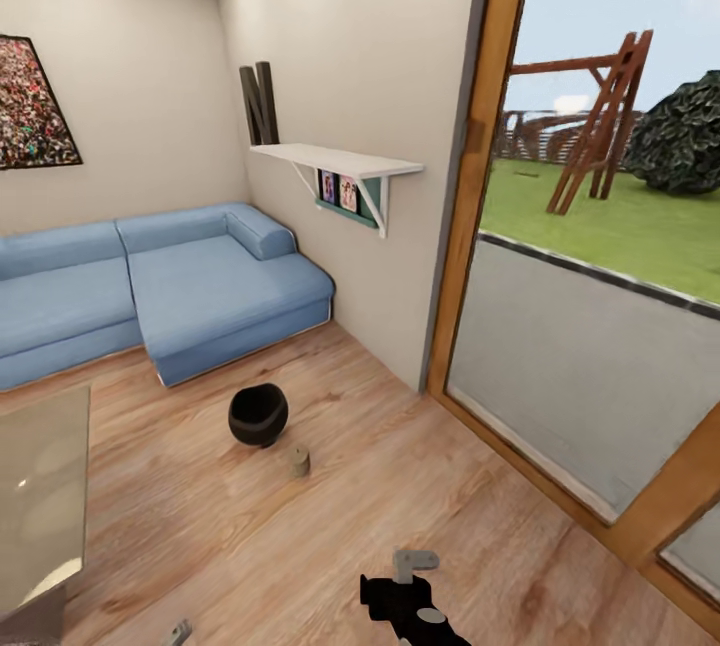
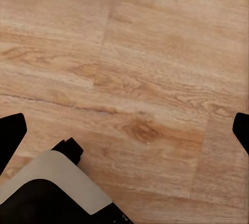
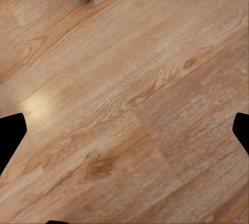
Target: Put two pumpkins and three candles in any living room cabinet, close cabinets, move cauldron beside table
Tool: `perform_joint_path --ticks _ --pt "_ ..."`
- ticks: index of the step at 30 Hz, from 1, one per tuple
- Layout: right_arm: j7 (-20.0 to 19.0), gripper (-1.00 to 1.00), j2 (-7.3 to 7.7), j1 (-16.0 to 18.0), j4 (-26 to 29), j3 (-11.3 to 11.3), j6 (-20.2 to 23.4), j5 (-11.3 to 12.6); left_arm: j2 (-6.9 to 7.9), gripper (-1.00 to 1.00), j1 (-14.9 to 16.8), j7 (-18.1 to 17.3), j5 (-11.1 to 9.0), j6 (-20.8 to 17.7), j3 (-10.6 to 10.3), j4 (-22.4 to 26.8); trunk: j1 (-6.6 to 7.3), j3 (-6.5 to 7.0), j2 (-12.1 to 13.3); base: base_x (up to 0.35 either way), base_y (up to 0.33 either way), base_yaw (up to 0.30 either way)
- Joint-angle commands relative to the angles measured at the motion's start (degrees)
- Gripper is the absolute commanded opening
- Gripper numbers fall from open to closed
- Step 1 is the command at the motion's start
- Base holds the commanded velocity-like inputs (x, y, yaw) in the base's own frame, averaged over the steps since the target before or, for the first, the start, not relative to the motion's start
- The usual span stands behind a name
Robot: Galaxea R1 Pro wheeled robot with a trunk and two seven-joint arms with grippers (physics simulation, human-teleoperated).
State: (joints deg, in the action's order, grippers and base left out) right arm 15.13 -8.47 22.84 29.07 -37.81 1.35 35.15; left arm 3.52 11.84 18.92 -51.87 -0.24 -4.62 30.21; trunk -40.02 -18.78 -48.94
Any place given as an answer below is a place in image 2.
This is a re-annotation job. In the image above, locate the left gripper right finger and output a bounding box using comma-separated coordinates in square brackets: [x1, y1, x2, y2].
[232, 112, 249, 155]

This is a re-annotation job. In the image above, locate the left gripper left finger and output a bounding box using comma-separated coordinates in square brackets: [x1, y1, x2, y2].
[0, 113, 27, 175]

